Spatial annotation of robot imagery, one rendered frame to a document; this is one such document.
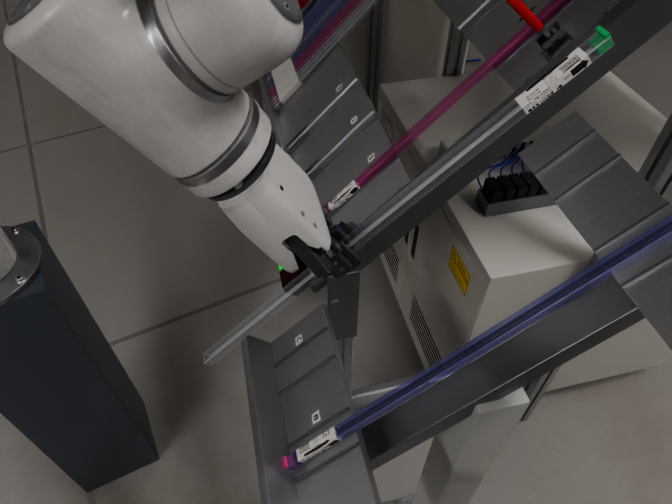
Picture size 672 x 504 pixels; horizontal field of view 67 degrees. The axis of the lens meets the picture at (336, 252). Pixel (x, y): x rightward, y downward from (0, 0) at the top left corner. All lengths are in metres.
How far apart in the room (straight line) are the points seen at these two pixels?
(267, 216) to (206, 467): 1.11
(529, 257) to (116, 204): 1.59
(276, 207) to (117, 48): 0.15
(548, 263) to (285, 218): 0.69
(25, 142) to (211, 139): 2.33
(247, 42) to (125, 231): 1.74
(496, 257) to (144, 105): 0.77
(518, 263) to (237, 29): 0.78
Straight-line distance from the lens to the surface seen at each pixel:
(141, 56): 0.33
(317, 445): 0.61
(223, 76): 0.32
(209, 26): 0.31
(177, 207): 2.06
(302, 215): 0.41
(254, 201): 0.39
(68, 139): 2.60
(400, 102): 1.38
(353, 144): 0.89
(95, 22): 0.33
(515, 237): 1.04
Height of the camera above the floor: 1.33
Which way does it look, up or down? 47 degrees down
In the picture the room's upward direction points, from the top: straight up
